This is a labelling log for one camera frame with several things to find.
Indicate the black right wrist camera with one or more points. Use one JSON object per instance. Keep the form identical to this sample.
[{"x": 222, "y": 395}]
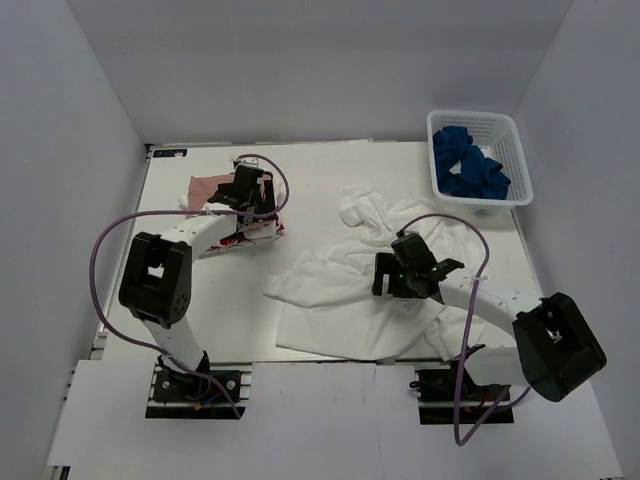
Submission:
[{"x": 441, "y": 269}]

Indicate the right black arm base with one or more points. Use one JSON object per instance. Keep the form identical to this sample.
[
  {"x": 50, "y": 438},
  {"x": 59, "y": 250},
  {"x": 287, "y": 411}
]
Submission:
[{"x": 435, "y": 390}]

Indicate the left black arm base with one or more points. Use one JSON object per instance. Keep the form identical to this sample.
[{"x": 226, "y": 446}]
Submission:
[{"x": 174, "y": 396}]

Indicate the red white t shirt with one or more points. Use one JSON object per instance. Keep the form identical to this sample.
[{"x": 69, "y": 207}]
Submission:
[{"x": 263, "y": 231}]

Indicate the blue crumpled t shirt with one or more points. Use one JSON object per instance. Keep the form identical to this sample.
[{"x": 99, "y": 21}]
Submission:
[{"x": 463, "y": 170}]

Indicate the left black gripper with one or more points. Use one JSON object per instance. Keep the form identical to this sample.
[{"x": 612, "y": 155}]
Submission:
[{"x": 261, "y": 201}]

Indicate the pink t shirt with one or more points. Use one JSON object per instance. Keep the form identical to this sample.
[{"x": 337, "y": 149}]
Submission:
[{"x": 201, "y": 189}]

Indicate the white plastic basket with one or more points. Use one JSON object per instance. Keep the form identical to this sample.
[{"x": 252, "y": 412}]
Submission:
[{"x": 498, "y": 138}]

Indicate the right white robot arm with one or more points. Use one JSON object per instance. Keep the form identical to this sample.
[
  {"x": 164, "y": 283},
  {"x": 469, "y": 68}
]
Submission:
[{"x": 555, "y": 350}]

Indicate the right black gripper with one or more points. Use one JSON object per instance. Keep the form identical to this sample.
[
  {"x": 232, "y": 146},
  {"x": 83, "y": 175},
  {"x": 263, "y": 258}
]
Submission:
[{"x": 382, "y": 278}]

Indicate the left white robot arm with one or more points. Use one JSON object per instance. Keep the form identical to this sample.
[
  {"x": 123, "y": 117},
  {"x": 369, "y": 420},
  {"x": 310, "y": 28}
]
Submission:
[{"x": 157, "y": 282}]

